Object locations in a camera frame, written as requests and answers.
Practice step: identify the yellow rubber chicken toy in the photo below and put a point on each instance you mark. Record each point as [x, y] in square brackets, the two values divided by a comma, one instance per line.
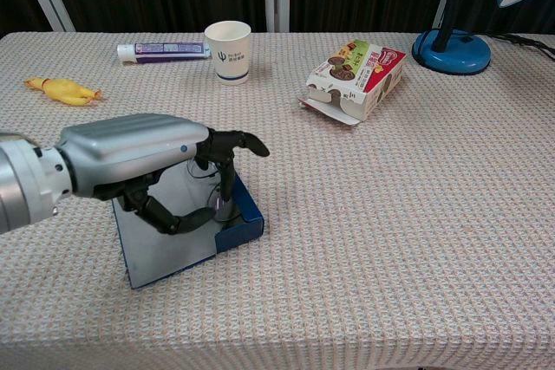
[65, 90]

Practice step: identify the white paper cup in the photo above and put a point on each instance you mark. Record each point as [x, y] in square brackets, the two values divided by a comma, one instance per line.
[232, 53]

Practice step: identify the purple white toothpaste tube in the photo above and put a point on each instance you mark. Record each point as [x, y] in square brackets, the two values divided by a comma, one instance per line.
[165, 51]

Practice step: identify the blue rectangular case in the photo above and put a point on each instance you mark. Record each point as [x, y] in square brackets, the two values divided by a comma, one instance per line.
[173, 253]

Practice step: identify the beige woven tablecloth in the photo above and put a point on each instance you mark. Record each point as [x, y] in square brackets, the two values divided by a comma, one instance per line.
[368, 235]

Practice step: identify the blue desk lamp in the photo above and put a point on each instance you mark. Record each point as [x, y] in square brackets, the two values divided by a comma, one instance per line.
[455, 56]

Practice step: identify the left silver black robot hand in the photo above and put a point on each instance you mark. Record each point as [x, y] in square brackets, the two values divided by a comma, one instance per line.
[130, 149]

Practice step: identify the opened cardboard snack box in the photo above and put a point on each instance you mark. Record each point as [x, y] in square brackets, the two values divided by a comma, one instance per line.
[364, 79]

